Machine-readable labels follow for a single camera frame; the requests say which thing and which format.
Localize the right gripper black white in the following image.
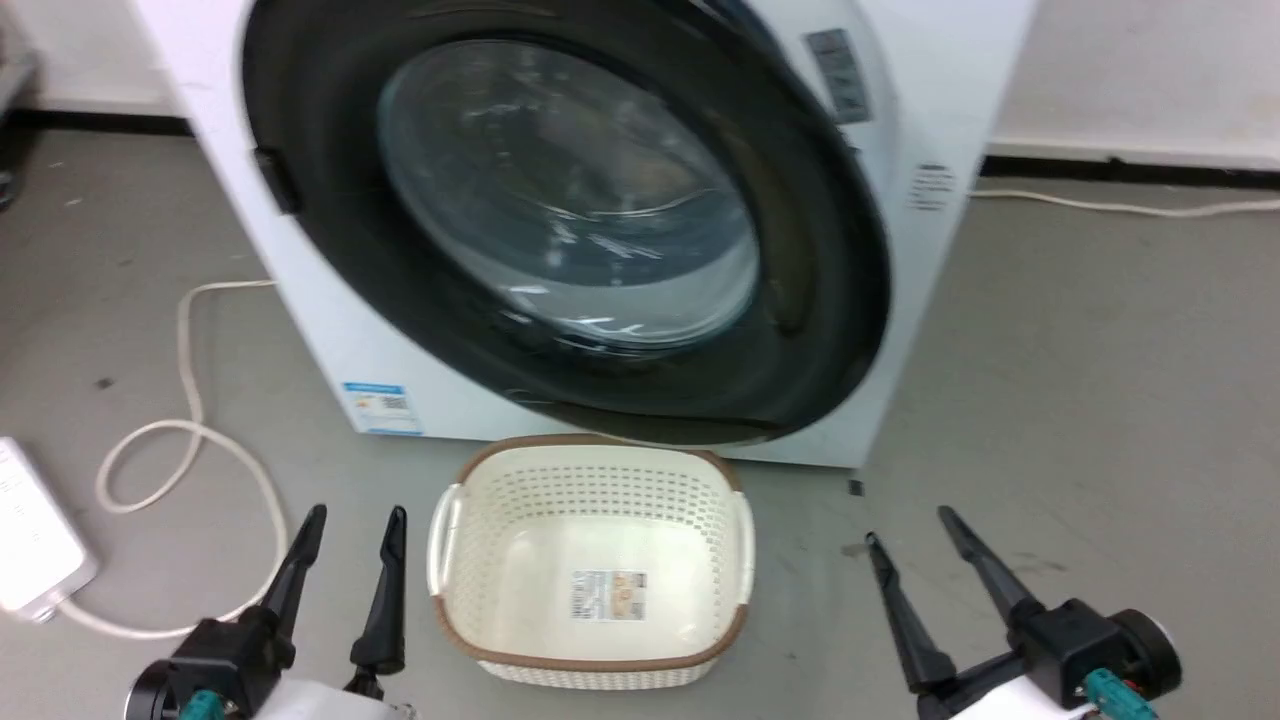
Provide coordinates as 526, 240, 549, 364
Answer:
865, 506, 1186, 720

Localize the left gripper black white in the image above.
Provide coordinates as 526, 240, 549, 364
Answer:
125, 504, 416, 720

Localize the white front-load washing machine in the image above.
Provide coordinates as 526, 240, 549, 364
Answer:
135, 0, 1036, 469

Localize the round black glass washer door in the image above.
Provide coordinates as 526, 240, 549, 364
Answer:
240, 0, 893, 448

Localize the cream perforated laundry basket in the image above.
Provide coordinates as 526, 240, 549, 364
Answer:
427, 434, 756, 691

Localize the blue energy label sticker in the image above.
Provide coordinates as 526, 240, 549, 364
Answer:
342, 381, 423, 436

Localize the paper label inside basket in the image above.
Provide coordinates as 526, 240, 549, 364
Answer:
570, 568, 649, 623

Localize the white power strip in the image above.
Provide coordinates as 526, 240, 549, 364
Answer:
0, 437, 99, 623

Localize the small grey text sticker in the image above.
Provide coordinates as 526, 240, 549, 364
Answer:
908, 163, 958, 213

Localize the grey instruction sticker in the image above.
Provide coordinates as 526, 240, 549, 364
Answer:
803, 28, 873, 126

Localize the looped cream power cable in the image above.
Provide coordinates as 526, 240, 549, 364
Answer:
55, 278, 291, 641

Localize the straight cream floor cable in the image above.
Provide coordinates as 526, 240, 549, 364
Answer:
968, 188, 1280, 218

